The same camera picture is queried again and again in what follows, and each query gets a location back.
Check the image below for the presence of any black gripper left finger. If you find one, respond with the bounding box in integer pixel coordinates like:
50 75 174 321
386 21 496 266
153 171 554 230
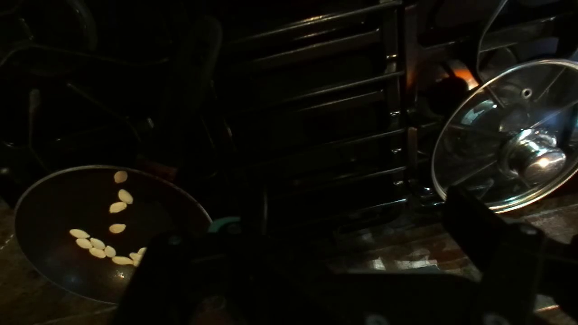
111 228 257 325

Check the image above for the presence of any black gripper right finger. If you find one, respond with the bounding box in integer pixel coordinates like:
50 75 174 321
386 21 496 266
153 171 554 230
442 183 548 325

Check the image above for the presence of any glass lid steel knob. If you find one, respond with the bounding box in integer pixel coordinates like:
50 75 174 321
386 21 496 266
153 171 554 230
429 57 578 216

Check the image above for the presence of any black frying pan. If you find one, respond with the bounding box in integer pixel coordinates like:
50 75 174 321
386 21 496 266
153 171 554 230
12 163 214 306

